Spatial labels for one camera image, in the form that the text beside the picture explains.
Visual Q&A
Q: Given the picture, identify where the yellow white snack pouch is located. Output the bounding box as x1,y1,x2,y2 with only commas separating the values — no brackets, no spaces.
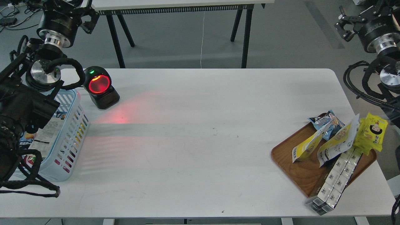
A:
292,122,331,163
316,114,360,167

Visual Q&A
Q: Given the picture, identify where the background white table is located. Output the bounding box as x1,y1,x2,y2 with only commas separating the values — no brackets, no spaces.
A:
83,0,274,68

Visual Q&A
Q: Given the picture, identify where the floor cables and adapter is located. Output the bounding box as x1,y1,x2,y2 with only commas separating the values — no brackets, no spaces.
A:
0,0,41,32

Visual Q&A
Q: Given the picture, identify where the wooden tray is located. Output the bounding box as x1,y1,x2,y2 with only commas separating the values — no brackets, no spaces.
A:
271,113,377,197

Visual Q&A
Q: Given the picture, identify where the yellow cartoon snack bag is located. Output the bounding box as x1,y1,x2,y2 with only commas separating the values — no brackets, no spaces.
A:
353,113,388,155

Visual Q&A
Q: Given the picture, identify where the black barcode scanner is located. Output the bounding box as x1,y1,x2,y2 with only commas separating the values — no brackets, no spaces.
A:
83,66,120,110

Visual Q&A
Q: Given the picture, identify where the white hanging cable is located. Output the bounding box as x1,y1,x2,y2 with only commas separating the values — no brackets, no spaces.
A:
200,11,206,69

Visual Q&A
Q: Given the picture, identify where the white boxed snack pack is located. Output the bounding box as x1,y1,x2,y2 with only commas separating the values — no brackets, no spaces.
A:
305,147,363,215

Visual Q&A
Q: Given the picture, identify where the red snack bag in basket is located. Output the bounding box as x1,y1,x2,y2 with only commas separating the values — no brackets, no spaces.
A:
22,154,45,168

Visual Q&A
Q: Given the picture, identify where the blue chips bag in basket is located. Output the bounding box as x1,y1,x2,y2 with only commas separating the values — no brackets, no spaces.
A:
19,132,36,149

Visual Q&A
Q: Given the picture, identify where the blue snack bag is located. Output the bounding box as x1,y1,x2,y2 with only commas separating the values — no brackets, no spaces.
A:
308,110,345,141

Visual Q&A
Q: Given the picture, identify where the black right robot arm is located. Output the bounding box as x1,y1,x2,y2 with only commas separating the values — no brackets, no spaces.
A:
334,0,400,127

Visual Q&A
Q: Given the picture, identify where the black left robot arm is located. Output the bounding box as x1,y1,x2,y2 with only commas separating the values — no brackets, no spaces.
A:
0,0,99,198

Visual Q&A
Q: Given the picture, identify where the light blue plastic basket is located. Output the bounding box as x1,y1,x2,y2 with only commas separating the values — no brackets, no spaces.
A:
39,90,90,182

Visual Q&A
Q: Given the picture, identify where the white snack bag in basket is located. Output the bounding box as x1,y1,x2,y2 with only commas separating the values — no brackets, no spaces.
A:
29,117,65,159

